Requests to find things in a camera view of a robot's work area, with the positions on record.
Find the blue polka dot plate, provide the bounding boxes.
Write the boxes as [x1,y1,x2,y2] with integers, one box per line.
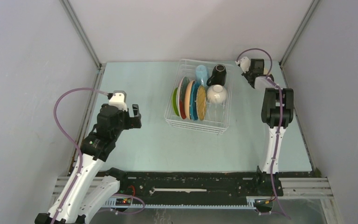
[189,82,200,120]

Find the yellow woven plate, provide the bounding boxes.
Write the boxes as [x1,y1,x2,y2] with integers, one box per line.
[196,85,207,120]

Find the cream plate with black spot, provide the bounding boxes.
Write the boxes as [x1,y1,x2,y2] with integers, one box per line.
[263,68,271,76]

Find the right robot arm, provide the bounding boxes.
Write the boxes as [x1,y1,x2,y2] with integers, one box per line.
[240,57,294,195]

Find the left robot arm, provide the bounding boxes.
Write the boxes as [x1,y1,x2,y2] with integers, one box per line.
[34,104,142,224]

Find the green plate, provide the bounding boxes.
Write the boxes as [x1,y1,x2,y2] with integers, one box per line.
[172,88,179,116]

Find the black mug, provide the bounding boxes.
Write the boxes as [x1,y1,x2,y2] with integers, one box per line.
[207,64,227,86]

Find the red plate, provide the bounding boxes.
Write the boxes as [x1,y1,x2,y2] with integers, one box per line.
[178,99,186,119]

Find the white ribbed bowl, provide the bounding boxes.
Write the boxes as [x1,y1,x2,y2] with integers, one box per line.
[207,84,227,105]

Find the white rimmed teal plate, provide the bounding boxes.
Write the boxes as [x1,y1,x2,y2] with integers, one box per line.
[177,77,190,111]

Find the light blue cup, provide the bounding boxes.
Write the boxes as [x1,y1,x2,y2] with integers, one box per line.
[195,65,209,87]

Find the beige plate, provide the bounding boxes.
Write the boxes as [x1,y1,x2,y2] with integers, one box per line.
[184,80,195,119]

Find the small circuit board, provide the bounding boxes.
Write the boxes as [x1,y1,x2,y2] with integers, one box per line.
[115,198,132,206]

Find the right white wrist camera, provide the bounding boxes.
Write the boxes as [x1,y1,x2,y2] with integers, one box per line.
[235,56,251,73]

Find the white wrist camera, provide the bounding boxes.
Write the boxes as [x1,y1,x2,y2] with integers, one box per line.
[235,56,251,73]
[108,91,128,112]

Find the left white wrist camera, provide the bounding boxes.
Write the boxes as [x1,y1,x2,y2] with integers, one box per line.
[108,91,128,112]

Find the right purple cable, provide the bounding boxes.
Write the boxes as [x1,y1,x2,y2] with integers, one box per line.
[236,48,291,220]

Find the purple cable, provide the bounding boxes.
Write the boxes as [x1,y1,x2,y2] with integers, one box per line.
[236,48,291,220]
[49,87,114,224]

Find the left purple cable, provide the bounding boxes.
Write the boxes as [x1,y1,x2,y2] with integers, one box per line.
[49,87,114,224]

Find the white wire dish rack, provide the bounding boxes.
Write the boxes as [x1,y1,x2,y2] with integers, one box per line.
[164,59,234,134]

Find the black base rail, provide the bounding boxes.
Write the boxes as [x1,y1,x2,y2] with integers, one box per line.
[119,172,283,206]

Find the aluminium frame rail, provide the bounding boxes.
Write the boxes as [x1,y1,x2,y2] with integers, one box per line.
[53,176,335,210]

